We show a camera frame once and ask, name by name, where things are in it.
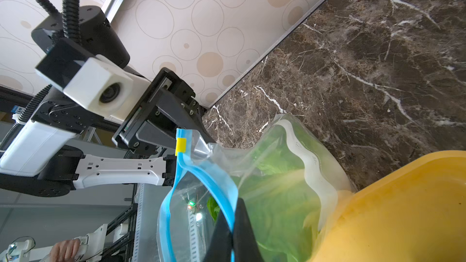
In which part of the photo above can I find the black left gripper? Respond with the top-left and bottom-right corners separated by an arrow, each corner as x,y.
112,67 -> 215,153

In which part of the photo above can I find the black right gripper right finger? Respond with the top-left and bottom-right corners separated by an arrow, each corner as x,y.
233,198 -> 264,262

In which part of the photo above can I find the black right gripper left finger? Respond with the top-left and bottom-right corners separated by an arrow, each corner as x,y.
203,211 -> 233,262

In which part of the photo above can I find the chinese cabbage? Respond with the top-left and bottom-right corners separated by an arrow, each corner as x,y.
207,123 -> 328,262

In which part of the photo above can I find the clear zipper bag blue seal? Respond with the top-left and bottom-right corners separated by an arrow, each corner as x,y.
157,114 -> 355,262

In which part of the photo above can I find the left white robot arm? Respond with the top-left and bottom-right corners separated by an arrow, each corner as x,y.
1,6 -> 213,197

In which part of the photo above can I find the operator hand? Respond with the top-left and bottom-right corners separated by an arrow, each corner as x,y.
49,239 -> 81,262

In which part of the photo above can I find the yellow plastic tray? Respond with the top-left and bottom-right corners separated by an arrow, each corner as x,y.
314,150 -> 466,262

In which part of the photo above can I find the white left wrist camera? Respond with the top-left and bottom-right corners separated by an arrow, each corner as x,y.
35,38 -> 150,122

